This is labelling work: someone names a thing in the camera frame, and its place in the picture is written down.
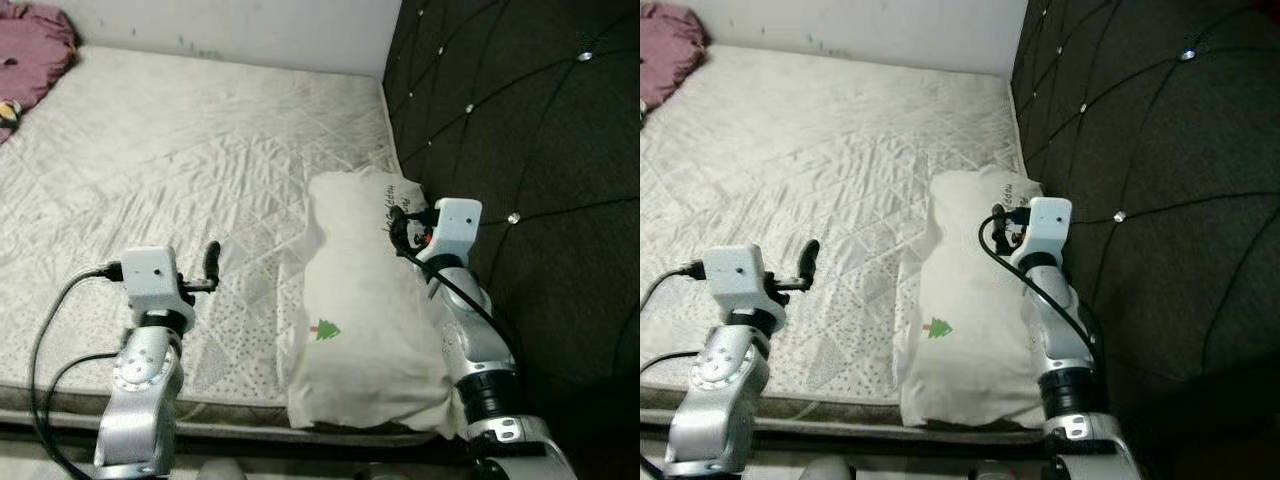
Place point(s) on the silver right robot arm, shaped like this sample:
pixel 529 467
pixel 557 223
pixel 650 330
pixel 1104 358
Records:
pixel 1070 350
pixel 480 350

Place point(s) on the purple printed blanket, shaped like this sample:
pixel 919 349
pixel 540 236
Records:
pixel 35 50
pixel 670 45

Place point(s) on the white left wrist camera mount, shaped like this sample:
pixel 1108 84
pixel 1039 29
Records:
pixel 150 275
pixel 735 275

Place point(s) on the white quilted mattress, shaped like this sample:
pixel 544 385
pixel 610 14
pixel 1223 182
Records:
pixel 180 150
pixel 800 150

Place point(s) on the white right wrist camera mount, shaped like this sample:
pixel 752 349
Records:
pixel 455 225
pixel 1045 225

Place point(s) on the silver left robot leg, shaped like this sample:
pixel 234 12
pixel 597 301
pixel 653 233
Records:
pixel 826 470
pixel 222 470

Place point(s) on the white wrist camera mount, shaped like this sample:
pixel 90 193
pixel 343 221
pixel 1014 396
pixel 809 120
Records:
pixel 735 275
pixel 150 275
pixel 455 225
pixel 1045 225

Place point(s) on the dark bed base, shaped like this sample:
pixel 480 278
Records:
pixel 850 418
pixel 200 420

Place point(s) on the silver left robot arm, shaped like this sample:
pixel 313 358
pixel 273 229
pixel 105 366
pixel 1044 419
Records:
pixel 720 380
pixel 140 380

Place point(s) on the dark tufted headboard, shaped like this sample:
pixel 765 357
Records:
pixel 540 120
pixel 1170 120

